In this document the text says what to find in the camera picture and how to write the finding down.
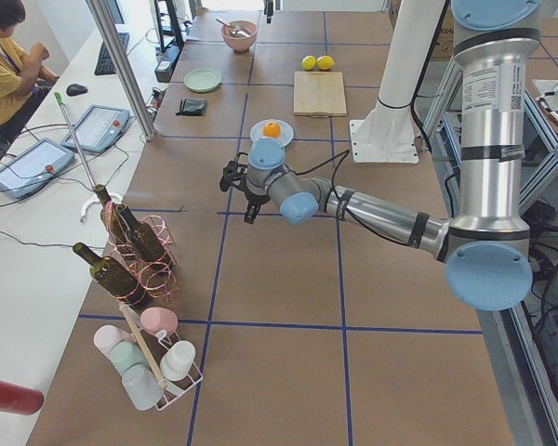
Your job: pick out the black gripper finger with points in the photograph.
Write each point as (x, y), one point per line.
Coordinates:
(268, 10)

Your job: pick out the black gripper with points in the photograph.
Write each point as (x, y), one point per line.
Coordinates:
(254, 198)

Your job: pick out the light blue plate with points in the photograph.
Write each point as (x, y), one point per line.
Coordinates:
(285, 138)

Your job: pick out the orange fruit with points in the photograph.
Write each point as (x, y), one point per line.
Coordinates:
(271, 129)

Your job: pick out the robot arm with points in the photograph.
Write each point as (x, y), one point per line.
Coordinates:
(484, 243)

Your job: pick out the light green plate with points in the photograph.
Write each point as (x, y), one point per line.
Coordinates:
(202, 80)

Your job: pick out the metal scoop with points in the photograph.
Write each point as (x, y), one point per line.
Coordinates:
(234, 29)

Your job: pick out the pink bowl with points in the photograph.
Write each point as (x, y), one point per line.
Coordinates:
(238, 43)

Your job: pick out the lower yellow lemon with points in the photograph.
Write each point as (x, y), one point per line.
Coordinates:
(309, 63)

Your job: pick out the yellow lemon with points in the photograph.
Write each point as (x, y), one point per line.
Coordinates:
(325, 63)
(309, 63)

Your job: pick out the upper yellow lemon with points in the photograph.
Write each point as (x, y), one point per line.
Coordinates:
(325, 63)

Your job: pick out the wooden cutting board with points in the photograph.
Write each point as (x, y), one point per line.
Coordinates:
(319, 94)

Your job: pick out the dark wine bottle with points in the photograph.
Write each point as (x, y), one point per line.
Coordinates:
(144, 239)
(109, 273)
(114, 224)

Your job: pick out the folded grey cloth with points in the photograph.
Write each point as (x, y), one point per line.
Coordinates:
(192, 107)

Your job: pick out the pink cup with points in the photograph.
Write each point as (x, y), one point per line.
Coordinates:
(156, 319)

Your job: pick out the white cup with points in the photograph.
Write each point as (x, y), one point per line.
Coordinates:
(178, 361)

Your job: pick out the teach pendant tablet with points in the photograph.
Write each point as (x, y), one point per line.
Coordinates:
(30, 171)
(99, 127)

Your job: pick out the black keyboard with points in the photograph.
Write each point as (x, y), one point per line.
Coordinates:
(105, 64)

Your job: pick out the white cup rack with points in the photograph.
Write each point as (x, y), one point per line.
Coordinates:
(144, 383)

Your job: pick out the black computer mouse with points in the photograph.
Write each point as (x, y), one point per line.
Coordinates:
(75, 89)

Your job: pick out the person in yellow shirt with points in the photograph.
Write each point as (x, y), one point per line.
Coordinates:
(24, 79)

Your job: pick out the red thermos bottle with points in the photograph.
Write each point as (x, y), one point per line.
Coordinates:
(19, 400)

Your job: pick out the copper wire bottle rack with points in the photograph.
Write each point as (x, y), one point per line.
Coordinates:
(156, 275)

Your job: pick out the aluminium frame post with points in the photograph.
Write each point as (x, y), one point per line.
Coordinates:
(104, 21)

